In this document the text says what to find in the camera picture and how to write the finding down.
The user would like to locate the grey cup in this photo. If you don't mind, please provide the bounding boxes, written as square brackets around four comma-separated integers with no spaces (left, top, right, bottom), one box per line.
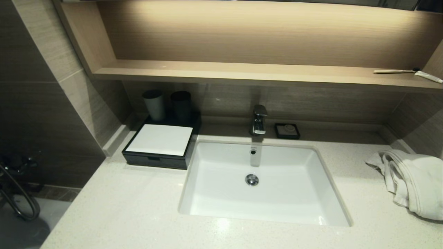
[143,90,166,121]

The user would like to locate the chrome sink faucet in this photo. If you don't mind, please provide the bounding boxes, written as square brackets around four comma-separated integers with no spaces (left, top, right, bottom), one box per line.
[250,105,268,136]

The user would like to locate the white toothpaste tube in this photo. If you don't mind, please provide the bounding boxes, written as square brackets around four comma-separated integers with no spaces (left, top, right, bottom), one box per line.
[415,70,443,84]

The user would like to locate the black cup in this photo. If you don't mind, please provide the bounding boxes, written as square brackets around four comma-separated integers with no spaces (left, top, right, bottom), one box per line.
[170,91,192,122]

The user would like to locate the black amenity box white top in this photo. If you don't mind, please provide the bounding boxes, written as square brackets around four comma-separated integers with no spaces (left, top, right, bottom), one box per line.
[122,112,202,170]

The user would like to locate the metal shower hose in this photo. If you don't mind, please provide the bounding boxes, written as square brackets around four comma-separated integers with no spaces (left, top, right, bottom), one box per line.
[0,165,41,222]

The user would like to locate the wooden wall shelf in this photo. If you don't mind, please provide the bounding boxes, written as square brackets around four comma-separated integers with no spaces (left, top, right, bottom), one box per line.
[92,59,443,93]

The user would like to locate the white bathtub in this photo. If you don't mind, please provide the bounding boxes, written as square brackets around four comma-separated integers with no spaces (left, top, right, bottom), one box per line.
[0,199,71,249]

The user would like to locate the white towel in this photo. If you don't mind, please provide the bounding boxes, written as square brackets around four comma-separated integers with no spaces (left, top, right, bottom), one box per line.
[365,149,443,222]

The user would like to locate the white ceramic sink basin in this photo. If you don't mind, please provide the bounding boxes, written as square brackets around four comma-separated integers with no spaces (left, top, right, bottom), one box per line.
[178,140,354,228]

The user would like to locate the beige toothbrush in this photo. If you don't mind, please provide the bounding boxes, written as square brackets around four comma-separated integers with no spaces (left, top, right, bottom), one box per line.
[373,67,420,74]

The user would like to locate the chrome bathtub valve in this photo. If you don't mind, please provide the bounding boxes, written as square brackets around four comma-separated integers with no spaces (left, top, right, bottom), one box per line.
[2,154,38,175]

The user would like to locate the black square soap dish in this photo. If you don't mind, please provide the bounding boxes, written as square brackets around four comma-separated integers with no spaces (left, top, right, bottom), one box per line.
[274,123,301,140]

